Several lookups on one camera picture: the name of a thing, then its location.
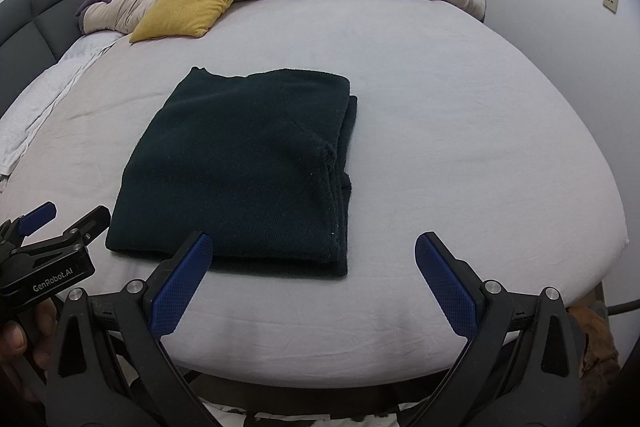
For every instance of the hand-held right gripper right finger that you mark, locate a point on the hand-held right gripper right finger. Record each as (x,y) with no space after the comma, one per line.
(447,287)

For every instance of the person's left hand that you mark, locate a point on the person's left hand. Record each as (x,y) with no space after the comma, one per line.
(20,337)

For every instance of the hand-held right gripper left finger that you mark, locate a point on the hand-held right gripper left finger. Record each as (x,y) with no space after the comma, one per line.
(182,287)

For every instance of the bed with white sheet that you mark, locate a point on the bed with white sheet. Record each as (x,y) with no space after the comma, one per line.
(450,157)

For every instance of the beige wall socket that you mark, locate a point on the beige wall socket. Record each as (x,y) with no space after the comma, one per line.
(610,1)

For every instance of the dark grey padded headboard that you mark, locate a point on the dark grey padded headboard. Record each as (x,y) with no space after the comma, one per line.
(30,22)

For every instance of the brown cloth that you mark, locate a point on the brown cloth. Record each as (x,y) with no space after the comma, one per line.
(595,332)

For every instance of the dark green sweater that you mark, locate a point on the dark green sweater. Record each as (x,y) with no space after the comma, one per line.
(225,167)

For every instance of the brown white patterned rug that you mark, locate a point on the brown white patterned rug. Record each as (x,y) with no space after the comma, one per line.
(280,417)

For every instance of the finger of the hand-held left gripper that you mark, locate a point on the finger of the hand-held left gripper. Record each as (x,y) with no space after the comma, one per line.
(40,213)
(92,219)

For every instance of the white towel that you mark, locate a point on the white towel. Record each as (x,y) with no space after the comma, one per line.
(35,107)

